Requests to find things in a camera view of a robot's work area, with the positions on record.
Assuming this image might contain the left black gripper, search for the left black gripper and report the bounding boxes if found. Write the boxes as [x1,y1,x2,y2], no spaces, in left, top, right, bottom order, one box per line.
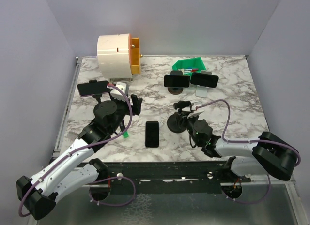
[109,90,142,134]

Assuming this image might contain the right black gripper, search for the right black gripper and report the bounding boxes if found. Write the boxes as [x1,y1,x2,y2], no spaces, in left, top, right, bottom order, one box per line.
[175,110,201,146]

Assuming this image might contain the black phone stand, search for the black phone stand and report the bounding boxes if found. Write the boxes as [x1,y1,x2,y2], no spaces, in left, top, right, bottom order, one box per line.
[167,101,192,134]
[93,80,110,112]

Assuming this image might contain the black phone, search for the black phone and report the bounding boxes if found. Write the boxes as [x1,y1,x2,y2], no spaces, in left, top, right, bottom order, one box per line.
[145,121,159,148]

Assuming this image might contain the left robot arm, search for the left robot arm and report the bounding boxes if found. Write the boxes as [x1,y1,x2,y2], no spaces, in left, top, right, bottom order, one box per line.
[16,94,143,220]

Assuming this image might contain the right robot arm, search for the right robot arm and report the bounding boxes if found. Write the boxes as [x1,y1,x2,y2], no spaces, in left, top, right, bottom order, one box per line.
[174,111,300,182]

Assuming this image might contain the round wooden base stand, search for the round wooden base stand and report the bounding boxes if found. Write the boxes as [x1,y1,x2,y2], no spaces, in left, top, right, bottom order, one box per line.
[167,87,184,95]

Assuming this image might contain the silver phone stand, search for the silver phone stand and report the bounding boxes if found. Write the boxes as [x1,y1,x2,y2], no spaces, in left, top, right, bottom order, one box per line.
[195,70,212,98]

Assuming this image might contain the phone on wooden stand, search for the phone on wooden stand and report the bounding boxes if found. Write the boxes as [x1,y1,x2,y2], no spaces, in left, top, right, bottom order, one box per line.
[164,75,190,88]

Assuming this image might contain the orange drawer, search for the orange drawer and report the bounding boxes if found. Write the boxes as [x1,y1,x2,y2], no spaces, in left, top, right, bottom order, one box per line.
[130,38,141,75]

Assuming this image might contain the white cylindrical drawer box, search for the white cylindrical drawer box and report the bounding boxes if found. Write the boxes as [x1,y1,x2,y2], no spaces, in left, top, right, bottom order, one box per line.
[97,33,132,79]

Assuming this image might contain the green plastic bin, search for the green plastic bin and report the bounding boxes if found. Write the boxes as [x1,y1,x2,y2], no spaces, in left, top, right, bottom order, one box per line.
[172,57,207,75]

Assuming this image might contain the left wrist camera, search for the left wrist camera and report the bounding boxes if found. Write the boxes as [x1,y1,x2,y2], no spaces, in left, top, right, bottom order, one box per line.
[107,82,129,101]

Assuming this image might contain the black mounting rail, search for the black mounting rail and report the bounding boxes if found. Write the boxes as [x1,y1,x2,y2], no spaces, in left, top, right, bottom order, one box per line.
[89,159,239,195]

